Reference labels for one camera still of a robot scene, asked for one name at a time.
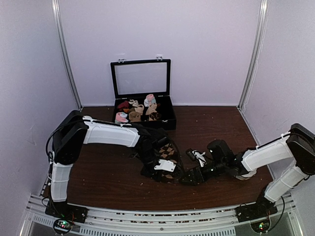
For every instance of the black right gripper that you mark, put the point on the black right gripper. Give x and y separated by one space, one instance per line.
193 175

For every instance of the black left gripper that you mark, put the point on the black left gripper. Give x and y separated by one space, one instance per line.
155 175

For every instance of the brown tan argyle sock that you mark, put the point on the brown tan argyle sock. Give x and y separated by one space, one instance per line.
168 152
154 116

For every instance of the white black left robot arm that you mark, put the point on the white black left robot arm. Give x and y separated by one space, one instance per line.
77 130

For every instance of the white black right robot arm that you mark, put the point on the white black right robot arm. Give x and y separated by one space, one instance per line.
296 148

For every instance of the tan rolled sock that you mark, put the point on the tan rolled sock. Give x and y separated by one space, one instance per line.
134 116

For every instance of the beige rolled sock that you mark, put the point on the beige rolled sock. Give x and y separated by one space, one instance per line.
151 109

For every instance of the cream rolled sock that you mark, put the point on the cream rolled sock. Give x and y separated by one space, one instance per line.
136 107

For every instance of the white scalloped bowl right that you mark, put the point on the white scalloped bowl right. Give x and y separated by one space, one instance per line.
247 176

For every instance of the dark red rolled sock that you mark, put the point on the dark red rolled sock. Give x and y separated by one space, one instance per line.
123 105

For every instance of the pink teal white rolled sock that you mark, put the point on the pink teal white rolled sock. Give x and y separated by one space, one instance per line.
149 100

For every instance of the black box with glass lid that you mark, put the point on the black box with glass lid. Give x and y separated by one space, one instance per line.
135 79

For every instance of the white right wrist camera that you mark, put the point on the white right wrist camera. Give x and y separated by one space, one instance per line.
200 157

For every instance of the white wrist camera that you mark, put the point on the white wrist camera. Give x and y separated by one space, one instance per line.
165 165
200 157

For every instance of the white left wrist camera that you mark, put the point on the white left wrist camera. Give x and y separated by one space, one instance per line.
165 165

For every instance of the aluminium front rail frame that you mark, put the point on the aluminium front rail frame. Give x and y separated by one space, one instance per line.
221 221

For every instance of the aluminium right corner post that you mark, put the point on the aluminium right corner post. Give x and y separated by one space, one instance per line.
258 41

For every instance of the aluminium corner post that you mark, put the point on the aluminium corner post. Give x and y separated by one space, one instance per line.
65 56
258 41

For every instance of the aluminium left corner post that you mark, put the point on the aluminium left corner post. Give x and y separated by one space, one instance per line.
65 56

